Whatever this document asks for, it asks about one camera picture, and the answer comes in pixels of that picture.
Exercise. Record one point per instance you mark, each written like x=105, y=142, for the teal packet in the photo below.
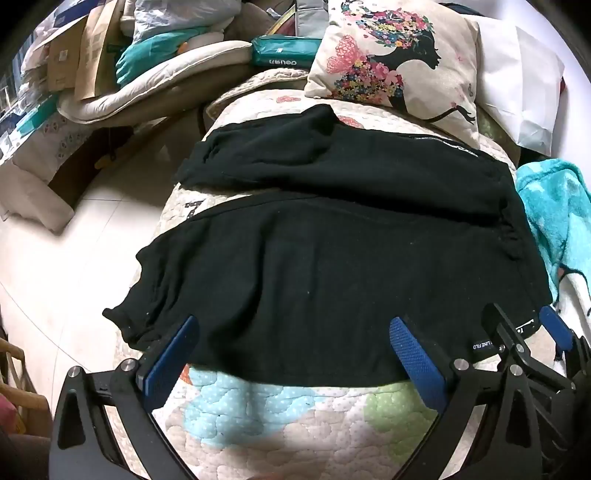
x=286, y=51

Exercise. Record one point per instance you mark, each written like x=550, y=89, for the black pants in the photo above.
x=323, y=277

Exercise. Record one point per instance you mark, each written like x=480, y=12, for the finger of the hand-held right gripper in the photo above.
x=501, y=323
x=556, y=330

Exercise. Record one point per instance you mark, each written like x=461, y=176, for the heart patterned quilted bedspread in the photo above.
x=277, y=424

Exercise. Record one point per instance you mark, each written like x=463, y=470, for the wooden chair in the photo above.
x=16, y=369

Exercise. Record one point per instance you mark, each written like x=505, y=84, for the beige cloth covered box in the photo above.
x=32, y=194

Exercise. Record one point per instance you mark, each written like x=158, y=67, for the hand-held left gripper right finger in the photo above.
x=415, y=360

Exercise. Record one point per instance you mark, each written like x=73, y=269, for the dark red cloth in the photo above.
x=14, y=443

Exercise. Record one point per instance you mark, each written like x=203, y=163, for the beige padded cushion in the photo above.
x=152, y=92

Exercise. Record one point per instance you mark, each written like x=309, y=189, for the flower print pillow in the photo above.
x=369, y=60

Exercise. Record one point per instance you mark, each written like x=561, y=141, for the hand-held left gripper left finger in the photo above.
x=171, y=355

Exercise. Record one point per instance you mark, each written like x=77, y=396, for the grey bag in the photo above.
x=309, y=16

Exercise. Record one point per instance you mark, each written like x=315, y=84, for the teal and white fleece blanket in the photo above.
x=554, y=207

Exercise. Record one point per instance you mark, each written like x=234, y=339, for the white plastic bag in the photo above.
x=175, y=14

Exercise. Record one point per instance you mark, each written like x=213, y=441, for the small cardboard box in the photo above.
x=64, y=60

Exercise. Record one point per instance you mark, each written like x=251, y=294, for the teal cloth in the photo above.
x=138, y=57

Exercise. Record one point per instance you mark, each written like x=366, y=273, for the tall cardboard box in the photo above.
x=94, y=50

